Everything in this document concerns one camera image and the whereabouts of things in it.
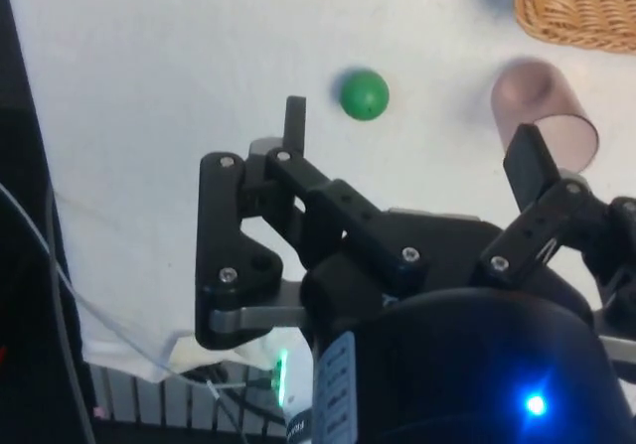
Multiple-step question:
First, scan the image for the see-through pink cup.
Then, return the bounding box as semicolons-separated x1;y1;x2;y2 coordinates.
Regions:
490;60;600;173

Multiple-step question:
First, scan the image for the wicker basket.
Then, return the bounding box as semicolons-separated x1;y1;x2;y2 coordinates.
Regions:
514;0;636;57

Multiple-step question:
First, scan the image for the grey cable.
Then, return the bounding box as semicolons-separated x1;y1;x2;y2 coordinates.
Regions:
45;188;98;444

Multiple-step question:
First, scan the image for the green ball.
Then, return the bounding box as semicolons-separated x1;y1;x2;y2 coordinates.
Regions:
339;68;391;122

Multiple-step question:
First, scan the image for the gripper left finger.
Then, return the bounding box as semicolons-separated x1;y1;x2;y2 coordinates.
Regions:
194;94;431;352

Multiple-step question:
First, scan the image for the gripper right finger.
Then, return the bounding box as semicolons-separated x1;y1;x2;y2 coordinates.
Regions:
471;123;636;326

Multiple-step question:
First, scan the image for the white cable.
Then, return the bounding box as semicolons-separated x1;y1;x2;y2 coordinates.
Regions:
0;181;249;400

